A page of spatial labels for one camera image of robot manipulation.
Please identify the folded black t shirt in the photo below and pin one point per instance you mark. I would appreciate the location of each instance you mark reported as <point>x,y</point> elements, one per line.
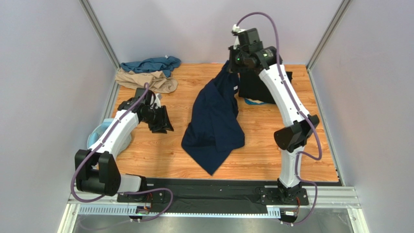
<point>252,87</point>

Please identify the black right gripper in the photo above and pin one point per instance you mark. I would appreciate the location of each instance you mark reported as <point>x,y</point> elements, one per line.
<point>233,60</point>

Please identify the beige t shirt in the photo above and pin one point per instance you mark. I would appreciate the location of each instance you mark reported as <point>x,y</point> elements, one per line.
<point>157,81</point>

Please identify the light blue round device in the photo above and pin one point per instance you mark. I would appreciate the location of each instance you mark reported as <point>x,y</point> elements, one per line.
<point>97,134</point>

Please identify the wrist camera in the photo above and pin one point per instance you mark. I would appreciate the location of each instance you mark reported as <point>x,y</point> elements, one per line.
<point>148,97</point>
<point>249,38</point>

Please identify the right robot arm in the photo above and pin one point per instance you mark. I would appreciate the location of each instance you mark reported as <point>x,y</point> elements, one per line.
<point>298,123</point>

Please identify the right aluminium corner post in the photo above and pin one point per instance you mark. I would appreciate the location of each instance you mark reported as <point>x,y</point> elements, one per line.
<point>335,21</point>

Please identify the left aluminium corner post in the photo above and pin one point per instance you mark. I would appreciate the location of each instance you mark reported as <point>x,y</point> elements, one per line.
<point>90,13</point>

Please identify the aluminium front rail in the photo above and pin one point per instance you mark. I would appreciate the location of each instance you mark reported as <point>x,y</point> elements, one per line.
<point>305,206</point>

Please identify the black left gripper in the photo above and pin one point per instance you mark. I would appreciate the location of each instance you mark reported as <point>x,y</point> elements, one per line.
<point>158,127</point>

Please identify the navy blue t shirt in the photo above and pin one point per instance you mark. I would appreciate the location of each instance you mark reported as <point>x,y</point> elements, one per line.
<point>214,131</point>

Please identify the teal blue t shirt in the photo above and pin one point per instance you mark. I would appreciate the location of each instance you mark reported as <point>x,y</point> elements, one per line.
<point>166,64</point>

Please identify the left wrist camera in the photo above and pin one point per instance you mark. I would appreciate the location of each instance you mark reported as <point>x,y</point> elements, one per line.
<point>148,97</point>

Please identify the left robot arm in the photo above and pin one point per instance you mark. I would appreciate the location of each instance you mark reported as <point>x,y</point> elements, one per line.
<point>96,169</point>

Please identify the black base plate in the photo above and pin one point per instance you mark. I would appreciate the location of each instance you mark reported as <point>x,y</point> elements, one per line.
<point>193,196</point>

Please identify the aluminium corner post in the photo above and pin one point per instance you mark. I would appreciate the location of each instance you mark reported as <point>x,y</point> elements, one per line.
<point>90,13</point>
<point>335,21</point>

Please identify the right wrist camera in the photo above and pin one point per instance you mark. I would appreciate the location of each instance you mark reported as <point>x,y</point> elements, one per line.
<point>249,38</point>

